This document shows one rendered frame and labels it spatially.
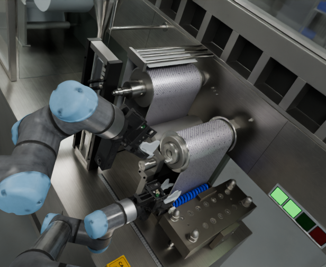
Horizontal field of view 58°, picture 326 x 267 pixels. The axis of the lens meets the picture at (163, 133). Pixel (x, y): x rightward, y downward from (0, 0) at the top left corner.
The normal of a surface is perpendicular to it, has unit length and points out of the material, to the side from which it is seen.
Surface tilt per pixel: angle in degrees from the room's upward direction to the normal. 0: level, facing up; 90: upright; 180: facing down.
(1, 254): 0
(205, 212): 0
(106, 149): 82
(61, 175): 0
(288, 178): 90
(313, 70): 90
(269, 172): 90
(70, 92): 51
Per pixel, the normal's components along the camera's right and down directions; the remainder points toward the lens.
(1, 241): 0.29, -0.71
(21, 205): 0.07, 0.69
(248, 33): -0.76, 0.23
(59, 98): -0.40, -0.28
